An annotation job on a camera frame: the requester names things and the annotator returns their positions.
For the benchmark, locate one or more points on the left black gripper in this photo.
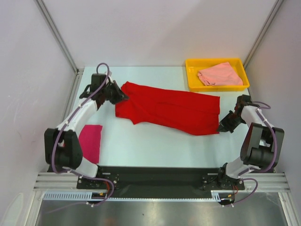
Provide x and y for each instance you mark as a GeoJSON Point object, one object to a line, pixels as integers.
{"type": "Point", "coordinates": [120, 96]}

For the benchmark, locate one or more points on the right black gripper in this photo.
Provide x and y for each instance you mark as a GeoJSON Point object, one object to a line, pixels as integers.
{"type": "Point", "coordinates": [224, 126]}

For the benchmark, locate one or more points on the red t shirt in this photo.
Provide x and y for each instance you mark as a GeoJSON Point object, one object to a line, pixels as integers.
{"type": "Point", "coordinates": [192, 113]}

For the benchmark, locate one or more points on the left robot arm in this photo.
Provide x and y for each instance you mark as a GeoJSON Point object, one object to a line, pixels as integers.
{"type": "Point", "coordinates": [62, 148]}

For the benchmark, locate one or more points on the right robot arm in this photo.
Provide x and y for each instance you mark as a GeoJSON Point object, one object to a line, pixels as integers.
{"type": "Point", "coordinates": [261, 147]}

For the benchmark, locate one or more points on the pink t shirt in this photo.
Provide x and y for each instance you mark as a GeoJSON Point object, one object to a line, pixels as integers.
{"type": "Point", "coordinates": [222, 74]}

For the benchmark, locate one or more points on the yellow plastic bin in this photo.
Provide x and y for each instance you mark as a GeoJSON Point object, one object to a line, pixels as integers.
{"type": "Point", "coordinates": [194, 65]}

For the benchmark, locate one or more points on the folded magenta t shirt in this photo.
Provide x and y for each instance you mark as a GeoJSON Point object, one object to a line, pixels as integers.
{"type": "Point", "coordinates": [90, 142]}

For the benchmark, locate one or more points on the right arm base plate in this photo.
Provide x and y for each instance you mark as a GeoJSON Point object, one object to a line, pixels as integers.
{"type": "Point", "coordinates": [213, 181]}

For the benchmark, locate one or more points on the right cable duct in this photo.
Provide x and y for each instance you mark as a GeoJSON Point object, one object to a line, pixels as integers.
{"type": "Point", "coordinates": [221, 195]}

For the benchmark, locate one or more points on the cable duct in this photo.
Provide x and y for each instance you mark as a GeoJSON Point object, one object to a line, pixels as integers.
{"type": "Point", "coordinates": [74, 196]}
{"type": "Point", "coordinates": [221, 195]}

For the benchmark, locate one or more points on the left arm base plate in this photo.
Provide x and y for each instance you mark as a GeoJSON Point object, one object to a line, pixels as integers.
{"type": "Point", "coordinates": [103, 180]}

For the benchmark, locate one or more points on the aluminium frame rail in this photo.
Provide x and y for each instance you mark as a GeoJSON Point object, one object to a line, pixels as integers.
{"type": "Point", "coordinates": [49, 181]}

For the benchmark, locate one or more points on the left cable duct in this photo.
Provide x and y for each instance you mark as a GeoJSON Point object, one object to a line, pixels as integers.
{"type": "Point", "coordinates": [74, 196]}

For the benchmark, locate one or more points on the left aluminium corner post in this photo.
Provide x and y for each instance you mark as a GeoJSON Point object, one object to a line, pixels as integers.
{"type": "Point", "coordinates": [56, 34]}

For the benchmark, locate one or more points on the aluminium corner post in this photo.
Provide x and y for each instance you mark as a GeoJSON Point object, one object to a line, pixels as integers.
{"type": "Point", "coordinates": [56, 34]}
{"type": "Point", "coordinates": [263, 31]}

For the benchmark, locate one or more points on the right aluminium corner post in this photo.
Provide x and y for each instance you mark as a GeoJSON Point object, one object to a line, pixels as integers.
{"type": "Point", "coordinates": [263, 31]}

